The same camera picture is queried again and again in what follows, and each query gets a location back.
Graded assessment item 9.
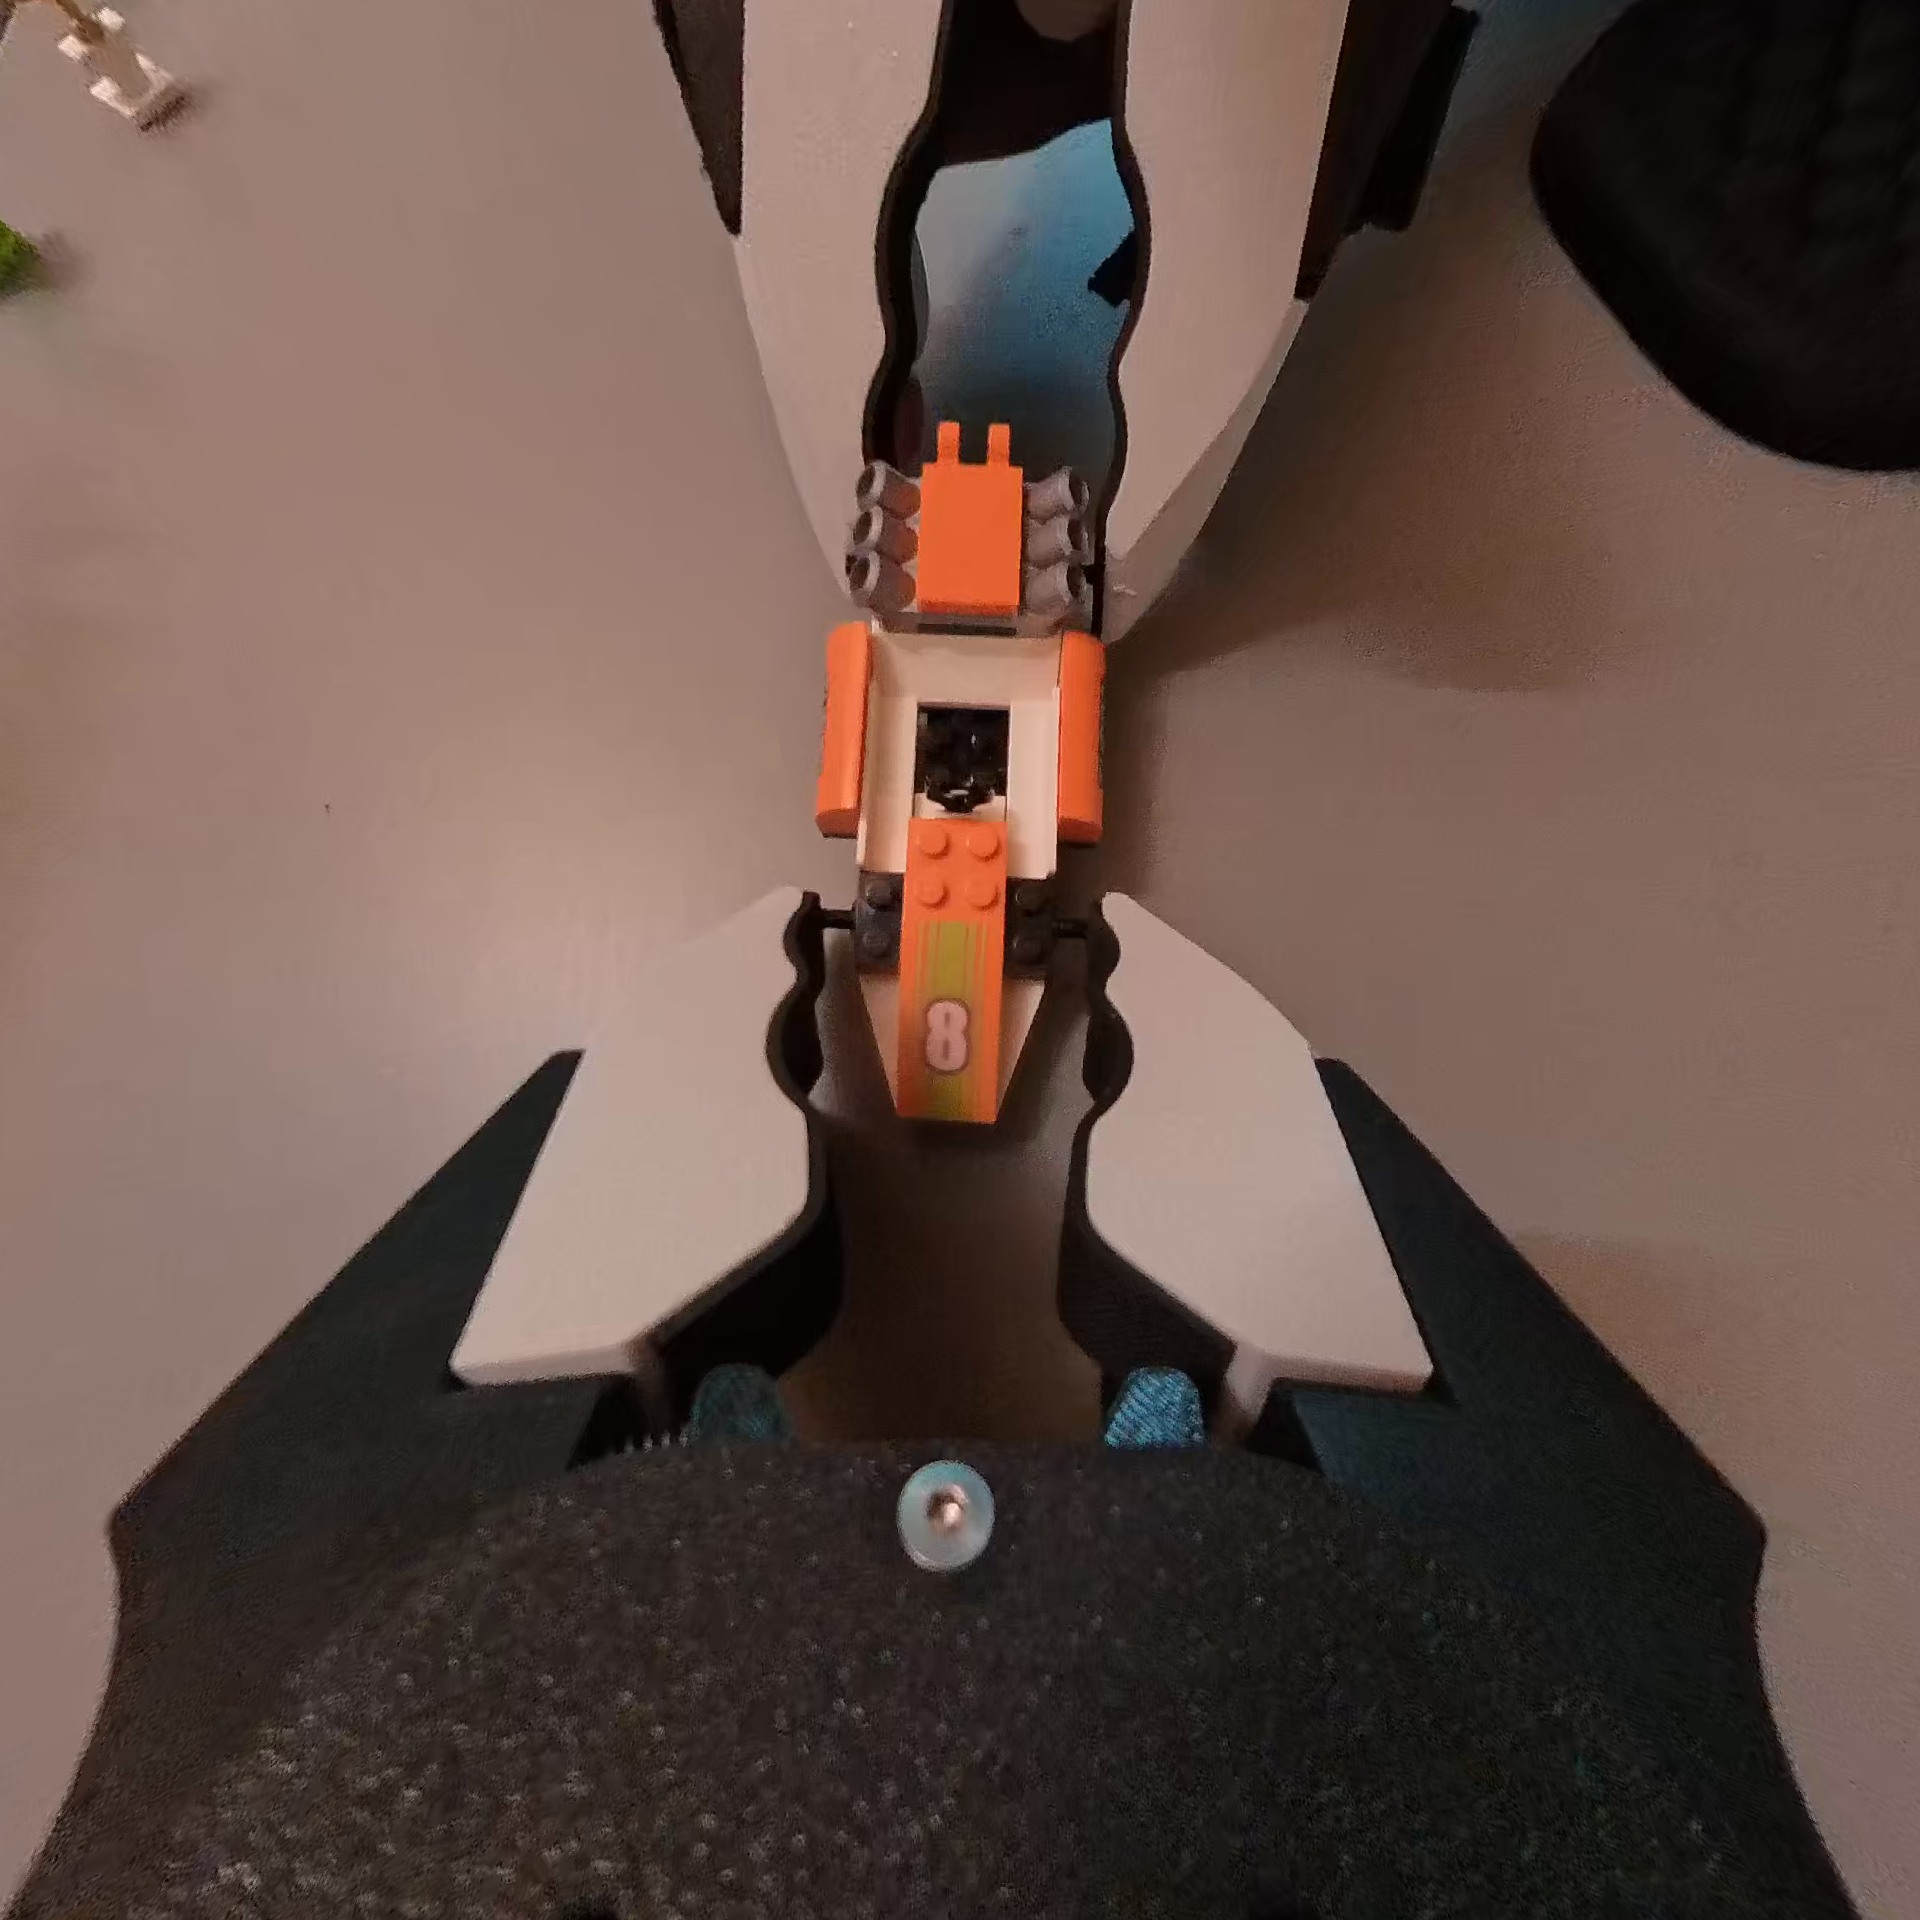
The orange printed lego piece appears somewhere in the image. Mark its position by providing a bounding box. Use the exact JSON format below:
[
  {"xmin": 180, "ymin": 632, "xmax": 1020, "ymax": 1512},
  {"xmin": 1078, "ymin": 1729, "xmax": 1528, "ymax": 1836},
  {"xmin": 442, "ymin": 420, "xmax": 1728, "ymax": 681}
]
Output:
[{"xmin": 870, "ymin": 826, "xmax": 1038, "ymax": 1136}]

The orange lego plate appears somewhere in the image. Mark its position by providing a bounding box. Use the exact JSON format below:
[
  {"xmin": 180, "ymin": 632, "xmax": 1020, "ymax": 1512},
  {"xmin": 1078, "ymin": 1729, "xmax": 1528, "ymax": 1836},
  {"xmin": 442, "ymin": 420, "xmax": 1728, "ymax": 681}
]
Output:
[{"xmin": 911, "ymin": 420, "xmax": 1039, "ymax": 633}]

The black textured pad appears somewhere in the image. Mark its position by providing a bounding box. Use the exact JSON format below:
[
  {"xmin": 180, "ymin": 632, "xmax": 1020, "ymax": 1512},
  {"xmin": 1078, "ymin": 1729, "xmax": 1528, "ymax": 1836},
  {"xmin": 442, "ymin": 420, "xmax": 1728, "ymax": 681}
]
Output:
[{"xmin": 1532, "ymin": 0, "xmax": 1920, "ymax": 473}]

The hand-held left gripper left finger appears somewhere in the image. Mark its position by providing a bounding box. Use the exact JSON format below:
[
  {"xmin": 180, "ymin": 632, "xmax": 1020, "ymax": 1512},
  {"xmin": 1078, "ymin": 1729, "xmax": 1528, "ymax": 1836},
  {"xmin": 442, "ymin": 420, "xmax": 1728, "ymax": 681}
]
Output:
[{"xmin": 450, "ymin": 891, "xmax": 842, "ymax": 1388}]

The small gold trophy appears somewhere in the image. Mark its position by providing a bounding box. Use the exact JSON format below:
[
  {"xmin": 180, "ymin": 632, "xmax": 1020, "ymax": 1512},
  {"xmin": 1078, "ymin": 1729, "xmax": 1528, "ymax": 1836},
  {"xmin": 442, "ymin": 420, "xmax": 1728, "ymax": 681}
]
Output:
[{"xmin": 46, "ymin": 0, "xmax": 187, "ymax": 129}]

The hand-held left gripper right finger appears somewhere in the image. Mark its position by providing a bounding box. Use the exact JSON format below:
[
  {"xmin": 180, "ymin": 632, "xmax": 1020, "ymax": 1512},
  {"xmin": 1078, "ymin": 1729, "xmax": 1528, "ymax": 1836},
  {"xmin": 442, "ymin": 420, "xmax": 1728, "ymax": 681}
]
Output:
[{"xmin": 1064, "ymin": 891, "xmax": 1436, "ymax": 1396}]

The orange white lego car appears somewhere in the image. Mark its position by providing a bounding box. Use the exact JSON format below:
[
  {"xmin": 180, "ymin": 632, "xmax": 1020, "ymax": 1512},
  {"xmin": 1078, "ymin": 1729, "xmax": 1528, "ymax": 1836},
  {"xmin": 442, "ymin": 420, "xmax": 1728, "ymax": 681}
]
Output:
[{"xmin": 811, "ymin": 420, "xmax": 1117, "ymax": 1136}]

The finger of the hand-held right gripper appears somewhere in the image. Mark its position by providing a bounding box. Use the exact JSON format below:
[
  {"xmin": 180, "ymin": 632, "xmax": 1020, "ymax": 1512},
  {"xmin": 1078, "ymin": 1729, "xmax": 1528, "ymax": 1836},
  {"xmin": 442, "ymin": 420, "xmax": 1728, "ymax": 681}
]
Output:
[
  {"xmin": 736, "ymin": 0, "xmax": 955, "ymax": 601},
  {"xmin": 1094, "ymin": 0, "xmax": 1358, "ymax": 646}
]

